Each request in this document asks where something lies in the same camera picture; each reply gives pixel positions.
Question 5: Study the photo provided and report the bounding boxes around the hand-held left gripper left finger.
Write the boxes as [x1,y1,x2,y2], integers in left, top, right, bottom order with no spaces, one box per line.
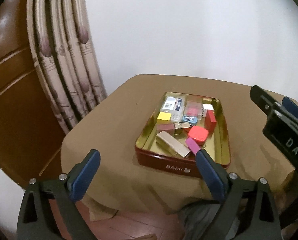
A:
[16,149,101,240]

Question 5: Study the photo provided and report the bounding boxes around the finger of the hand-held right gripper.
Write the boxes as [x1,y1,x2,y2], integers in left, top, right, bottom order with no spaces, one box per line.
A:
[281,96,298,131]
[250,85,281,113]

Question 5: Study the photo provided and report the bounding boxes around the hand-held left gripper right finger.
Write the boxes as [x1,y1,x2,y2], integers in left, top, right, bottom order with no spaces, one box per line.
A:
[195,149,282,240]

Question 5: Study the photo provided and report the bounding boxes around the pink eraser block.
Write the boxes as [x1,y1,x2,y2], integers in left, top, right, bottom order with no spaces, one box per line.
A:
[186,137,202,155]

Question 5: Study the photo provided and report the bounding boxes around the orange-red rounded box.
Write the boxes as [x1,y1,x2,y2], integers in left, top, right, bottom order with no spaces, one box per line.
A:
[188,125,209,145]

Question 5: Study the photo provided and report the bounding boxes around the red tin box gold inside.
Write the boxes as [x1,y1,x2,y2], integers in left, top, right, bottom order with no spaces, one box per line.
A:
[135,92,232,178]

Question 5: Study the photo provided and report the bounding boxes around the long gold bar box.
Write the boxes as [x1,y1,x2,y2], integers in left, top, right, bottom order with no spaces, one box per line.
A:
[156,131,191,158]

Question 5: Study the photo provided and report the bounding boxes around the short gold box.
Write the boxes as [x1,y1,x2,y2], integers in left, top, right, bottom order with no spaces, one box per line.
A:
[174,122,191,136]

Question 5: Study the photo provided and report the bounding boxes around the red rectangular box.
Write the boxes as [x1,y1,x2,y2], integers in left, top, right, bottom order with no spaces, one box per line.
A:
[205,110,217,130]

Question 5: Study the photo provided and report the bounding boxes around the small blue patterned box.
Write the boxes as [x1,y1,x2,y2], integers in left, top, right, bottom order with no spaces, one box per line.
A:
[182,115,198,125]

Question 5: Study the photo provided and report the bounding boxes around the maroon small box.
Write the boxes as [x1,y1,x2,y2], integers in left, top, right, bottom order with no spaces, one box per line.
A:
[156,123,175,133]

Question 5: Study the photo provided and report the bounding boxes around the yellow cube box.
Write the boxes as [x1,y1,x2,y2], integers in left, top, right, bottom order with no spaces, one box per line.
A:
[157,112,172,123]

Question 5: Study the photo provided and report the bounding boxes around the tan tablecloth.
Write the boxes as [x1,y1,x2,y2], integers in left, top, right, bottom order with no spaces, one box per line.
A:
[60,74,298,221]

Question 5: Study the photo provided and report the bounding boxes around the clear plastic case red insert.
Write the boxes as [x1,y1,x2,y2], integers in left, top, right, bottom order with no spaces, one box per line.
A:
[185,101,204,117]

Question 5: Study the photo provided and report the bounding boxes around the clear plastic box blue card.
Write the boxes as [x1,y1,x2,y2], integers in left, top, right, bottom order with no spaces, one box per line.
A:
[160,96,186,123]

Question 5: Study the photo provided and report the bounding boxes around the brown wooden door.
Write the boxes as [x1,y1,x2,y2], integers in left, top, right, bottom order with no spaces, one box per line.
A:
[0,0,67,188]

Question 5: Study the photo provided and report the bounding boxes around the beige patterned curtain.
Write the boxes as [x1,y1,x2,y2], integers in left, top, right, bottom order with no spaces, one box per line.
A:
[26,0,108,136]

